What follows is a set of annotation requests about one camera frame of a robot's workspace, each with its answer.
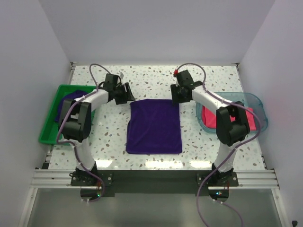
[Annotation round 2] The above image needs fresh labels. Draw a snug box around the pink towel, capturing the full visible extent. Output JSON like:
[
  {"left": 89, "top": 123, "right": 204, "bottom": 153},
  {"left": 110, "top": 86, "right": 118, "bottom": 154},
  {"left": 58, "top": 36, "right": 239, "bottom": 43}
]
[{"left": 201, "top": 106, "right": 257, "bottom": 133}]

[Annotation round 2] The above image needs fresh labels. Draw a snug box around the purple towel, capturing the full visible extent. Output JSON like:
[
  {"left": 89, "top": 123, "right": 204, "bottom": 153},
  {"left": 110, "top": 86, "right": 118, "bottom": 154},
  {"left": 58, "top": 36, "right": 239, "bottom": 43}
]
[
  {"left": 125, "top": 99, "right": 182, "bottom": 155},
  {"left": 55, "top": 90, "right": 95, "bottom": 126}
]

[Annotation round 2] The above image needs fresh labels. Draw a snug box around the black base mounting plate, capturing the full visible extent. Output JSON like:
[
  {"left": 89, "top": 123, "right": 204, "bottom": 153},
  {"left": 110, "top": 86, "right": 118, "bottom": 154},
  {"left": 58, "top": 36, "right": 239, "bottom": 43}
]
[{"left": 71, "top": 169, "right": 240, "bottom": 197}]

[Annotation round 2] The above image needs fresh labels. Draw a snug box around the aluminium frame rail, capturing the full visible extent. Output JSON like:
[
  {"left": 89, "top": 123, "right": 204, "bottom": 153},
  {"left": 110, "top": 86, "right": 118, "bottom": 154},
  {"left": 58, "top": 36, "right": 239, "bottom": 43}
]
[{"left": 31, "top": 160, "right": 279, "bottom": 189}]

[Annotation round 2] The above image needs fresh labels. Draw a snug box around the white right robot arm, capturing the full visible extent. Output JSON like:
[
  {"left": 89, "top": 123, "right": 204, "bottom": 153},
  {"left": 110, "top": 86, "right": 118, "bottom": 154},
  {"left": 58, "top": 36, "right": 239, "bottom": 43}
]
[{"left": 170, "top": 70, "right": 250, "bottom": 186}]

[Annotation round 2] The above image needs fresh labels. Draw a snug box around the green plastic bin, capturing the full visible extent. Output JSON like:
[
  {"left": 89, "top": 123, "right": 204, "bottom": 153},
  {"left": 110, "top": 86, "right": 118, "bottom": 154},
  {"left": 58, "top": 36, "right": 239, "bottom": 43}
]
[{"left": 38, "top": 85, "right": 96, "bottom": 145}]

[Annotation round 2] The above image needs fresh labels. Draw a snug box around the teal transparent plastic tray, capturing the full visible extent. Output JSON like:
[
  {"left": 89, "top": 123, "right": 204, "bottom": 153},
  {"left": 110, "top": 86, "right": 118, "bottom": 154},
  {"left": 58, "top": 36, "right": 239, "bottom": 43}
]
[{"left": 196, "top": 92, "right": 268, "bottom": 134}]

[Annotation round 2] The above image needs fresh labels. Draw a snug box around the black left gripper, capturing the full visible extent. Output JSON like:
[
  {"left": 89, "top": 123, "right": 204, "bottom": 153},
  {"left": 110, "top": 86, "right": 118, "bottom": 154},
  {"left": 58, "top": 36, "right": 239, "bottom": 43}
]
[{"left": 113, "top": 82, "right": 135, "bottom": 105}]

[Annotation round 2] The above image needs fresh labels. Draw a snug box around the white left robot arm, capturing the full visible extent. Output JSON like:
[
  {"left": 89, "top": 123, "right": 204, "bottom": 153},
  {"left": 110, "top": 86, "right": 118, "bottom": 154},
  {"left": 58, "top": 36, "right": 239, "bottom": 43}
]
[{"left": 56, "top": 73, "right": 135, "bottom": 186}]

